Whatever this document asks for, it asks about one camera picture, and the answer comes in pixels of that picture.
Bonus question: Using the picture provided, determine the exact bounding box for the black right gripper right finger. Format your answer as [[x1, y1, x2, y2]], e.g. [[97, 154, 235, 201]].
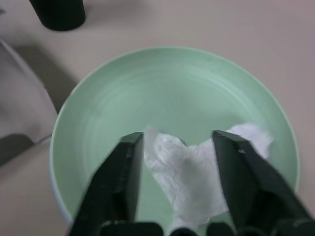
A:
[[212, 130, 315, 236]]

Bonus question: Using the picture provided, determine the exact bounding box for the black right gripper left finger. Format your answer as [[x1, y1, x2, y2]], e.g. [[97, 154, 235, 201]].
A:
[[69, 131, 145, 236]]

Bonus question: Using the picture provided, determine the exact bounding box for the black cylindrical cup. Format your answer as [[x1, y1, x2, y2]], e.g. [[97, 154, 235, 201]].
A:
[[29, 0, 86, 31]]

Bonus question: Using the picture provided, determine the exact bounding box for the crumpled white paper tissue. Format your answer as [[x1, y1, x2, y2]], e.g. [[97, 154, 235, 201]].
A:
[[144, 122, 275, 228]]

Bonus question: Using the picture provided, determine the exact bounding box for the light green round plate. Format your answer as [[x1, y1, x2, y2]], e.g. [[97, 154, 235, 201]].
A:
[[50, 46, 301, 236]]

